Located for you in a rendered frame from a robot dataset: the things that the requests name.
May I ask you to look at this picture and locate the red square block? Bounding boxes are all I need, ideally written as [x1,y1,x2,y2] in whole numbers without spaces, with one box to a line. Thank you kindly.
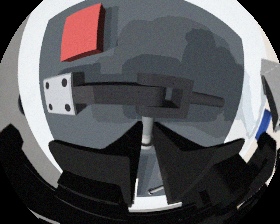
[61,3,106,62]

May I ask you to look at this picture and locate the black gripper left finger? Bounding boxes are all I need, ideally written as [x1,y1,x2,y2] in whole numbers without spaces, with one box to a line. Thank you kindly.
[48,121,143,208]

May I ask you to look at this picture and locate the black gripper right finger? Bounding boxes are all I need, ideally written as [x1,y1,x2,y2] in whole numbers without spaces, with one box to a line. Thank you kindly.
[152,122,245,205]

